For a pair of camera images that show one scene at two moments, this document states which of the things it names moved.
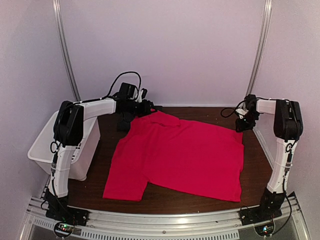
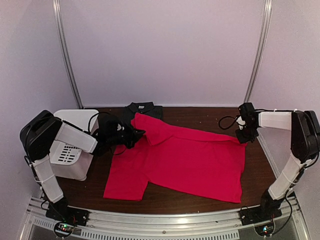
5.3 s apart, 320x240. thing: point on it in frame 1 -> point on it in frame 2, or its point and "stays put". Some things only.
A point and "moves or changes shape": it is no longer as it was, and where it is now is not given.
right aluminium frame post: [262, 47] stays put
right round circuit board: [265, 230] stays put
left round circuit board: [63, 229] stays put
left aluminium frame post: [57, 8] stays put
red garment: [159, 149] moves or changes shape
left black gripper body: [139, 111] -> [126, 137]
